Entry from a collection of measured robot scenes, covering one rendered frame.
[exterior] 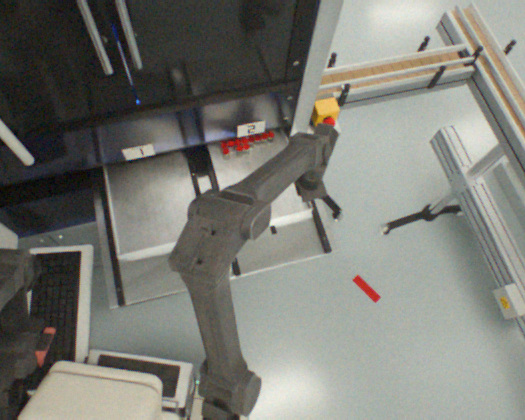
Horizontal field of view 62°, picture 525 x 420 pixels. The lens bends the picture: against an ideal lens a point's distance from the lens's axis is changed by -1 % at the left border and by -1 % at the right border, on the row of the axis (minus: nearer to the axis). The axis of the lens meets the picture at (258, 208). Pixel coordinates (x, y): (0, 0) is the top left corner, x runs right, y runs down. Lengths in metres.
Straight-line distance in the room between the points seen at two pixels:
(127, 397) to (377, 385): 1.59
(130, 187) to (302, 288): 1.12
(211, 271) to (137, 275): 0.77
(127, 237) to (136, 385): 0.63
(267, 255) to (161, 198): 0.38
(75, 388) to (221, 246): 0.39
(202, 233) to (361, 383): 1.71
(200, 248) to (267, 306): 1.59
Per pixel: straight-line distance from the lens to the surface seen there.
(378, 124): 2.72
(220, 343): 0.73
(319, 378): 2.19
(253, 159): 1.45
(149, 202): 1.41
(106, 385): 0.85
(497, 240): 1.99
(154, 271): 1.33
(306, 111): 1.36
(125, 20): 0.87
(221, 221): 0.62
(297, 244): 1.35
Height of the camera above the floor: 2.15
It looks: 67 degrees down
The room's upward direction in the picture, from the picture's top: 8 degrees clockwise
